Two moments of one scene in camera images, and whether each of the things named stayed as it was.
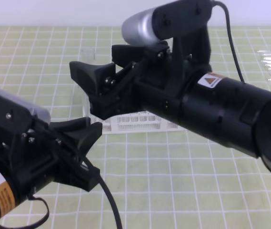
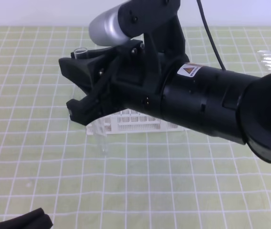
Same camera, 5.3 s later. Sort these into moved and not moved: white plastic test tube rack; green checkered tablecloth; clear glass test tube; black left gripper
Moved: clear glass test tube; black left gripper
Not moved: green checkered tablecloth; white plastic test tube rack
